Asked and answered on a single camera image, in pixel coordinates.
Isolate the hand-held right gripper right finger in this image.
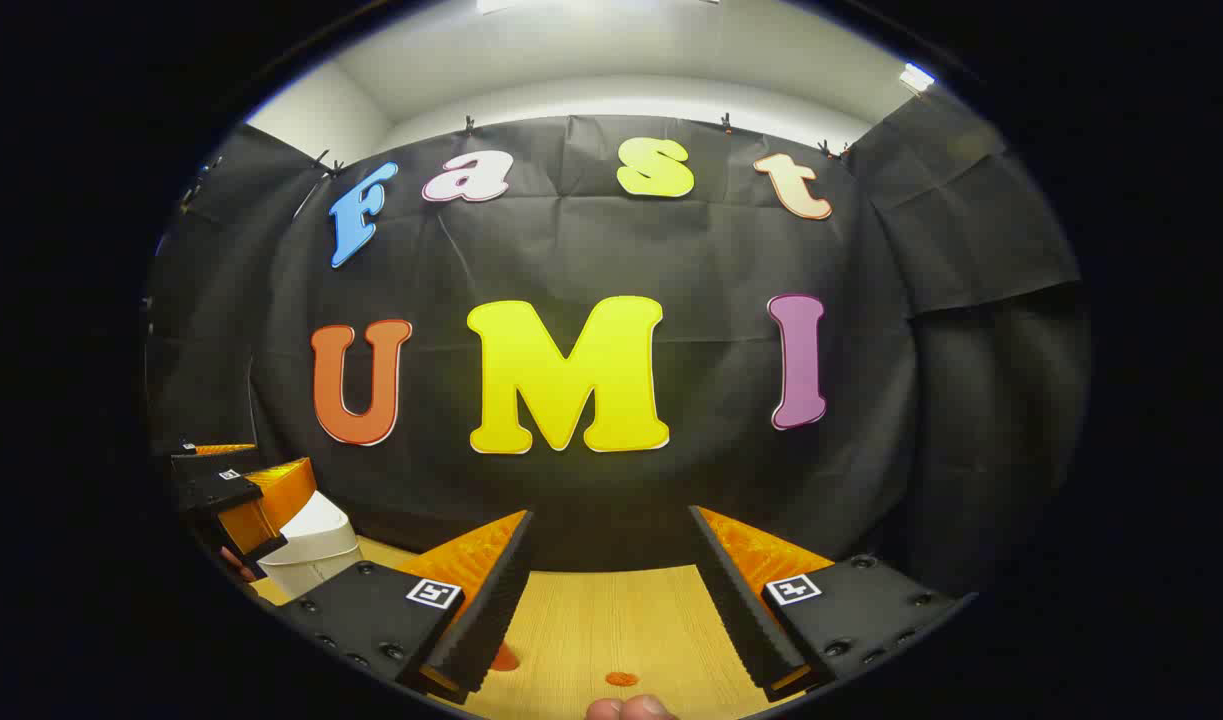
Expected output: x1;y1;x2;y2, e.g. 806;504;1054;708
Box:
687;505;972;701

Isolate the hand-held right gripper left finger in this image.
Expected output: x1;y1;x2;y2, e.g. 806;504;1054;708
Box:
271;510;535;706

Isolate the white desktop garbage bin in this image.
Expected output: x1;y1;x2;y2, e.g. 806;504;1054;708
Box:
256;490;364;601

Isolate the wooden desktop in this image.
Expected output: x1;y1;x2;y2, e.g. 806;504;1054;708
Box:
246;535;822;720

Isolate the black backdrop cloth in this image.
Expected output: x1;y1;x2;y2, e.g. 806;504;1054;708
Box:
143;95;1092;601

